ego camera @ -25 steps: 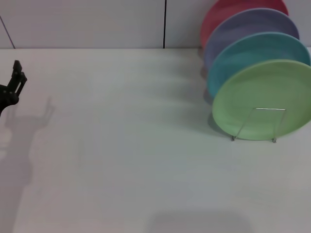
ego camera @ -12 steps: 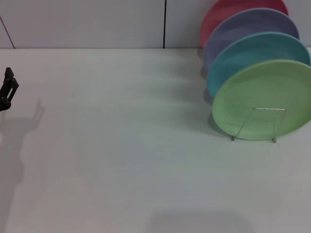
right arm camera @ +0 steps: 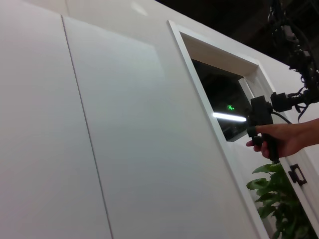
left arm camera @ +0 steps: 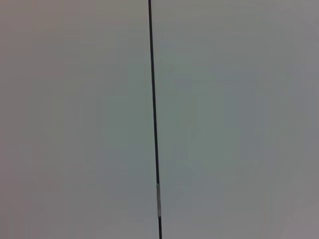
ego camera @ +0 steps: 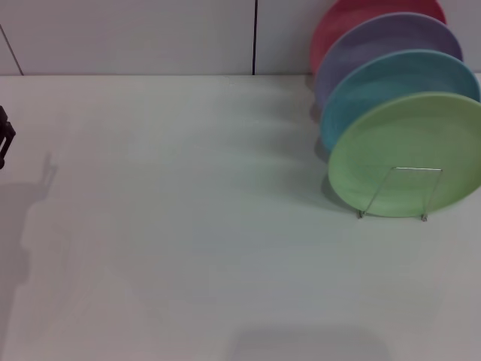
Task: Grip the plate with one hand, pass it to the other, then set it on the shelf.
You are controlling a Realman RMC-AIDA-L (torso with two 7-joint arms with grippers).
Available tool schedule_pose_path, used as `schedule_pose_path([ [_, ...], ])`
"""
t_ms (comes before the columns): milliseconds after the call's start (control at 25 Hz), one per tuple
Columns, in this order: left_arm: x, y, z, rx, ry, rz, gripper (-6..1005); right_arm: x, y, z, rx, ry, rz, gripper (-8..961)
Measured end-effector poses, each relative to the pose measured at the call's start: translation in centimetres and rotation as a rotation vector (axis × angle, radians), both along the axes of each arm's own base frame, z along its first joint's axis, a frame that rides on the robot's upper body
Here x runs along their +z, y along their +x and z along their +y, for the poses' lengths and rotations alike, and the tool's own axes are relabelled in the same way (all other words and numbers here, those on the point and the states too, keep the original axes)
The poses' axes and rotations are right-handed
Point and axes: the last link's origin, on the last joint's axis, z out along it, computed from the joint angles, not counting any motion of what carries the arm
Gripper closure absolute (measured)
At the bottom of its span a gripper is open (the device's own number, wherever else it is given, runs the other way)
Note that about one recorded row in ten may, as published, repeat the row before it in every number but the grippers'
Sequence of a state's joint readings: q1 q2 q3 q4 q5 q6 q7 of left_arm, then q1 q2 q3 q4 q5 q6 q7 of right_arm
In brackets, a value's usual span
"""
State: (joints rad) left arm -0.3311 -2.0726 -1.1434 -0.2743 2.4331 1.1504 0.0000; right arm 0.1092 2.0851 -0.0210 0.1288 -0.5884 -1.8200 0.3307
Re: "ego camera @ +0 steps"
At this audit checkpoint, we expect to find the green plastic plate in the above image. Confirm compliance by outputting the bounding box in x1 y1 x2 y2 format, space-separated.
327 91 481 219

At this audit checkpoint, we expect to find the red plastic plate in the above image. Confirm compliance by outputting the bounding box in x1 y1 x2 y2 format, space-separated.
309 0 448 76

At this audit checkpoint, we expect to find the blue plastic plate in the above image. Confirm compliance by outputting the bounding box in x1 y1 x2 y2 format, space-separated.
319 48 481 153

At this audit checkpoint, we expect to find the purple plastic plate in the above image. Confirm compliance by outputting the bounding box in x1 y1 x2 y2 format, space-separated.
314 12 464 108

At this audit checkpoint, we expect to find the silver wire plate rack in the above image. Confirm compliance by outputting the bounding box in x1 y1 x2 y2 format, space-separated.
355 166 443 223

